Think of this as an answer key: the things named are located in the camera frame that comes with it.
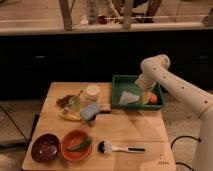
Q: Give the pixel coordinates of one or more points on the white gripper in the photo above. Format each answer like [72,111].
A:
[145,84]

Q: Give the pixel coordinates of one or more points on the white towel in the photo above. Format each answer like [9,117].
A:
[127,98]

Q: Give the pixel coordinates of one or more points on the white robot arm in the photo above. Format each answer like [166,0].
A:
[155,70]

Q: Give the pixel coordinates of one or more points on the orange fruit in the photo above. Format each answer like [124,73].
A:
[153,99]

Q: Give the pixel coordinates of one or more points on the green plastic tray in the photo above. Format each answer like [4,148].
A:
[126,84]

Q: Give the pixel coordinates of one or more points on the white cup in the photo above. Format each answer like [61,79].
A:
[91,92]

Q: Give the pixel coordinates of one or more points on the blue sponge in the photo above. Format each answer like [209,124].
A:
[90,112]

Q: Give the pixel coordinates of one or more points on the black and white dish brush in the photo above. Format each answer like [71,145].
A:
[105,147]

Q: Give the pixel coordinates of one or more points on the green pear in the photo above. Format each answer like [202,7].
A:
[75,103]

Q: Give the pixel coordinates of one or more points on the green pepper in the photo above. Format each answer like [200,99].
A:
[84,144]

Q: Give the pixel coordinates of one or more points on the yellow banana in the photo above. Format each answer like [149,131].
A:
[71,117]

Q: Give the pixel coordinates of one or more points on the dark red grapes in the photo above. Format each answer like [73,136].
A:
[63,102]

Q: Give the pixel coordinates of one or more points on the orange bowl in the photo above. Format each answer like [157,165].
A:
[73,138]

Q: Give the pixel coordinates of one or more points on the dark purple bowl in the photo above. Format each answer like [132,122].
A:
[45,148]

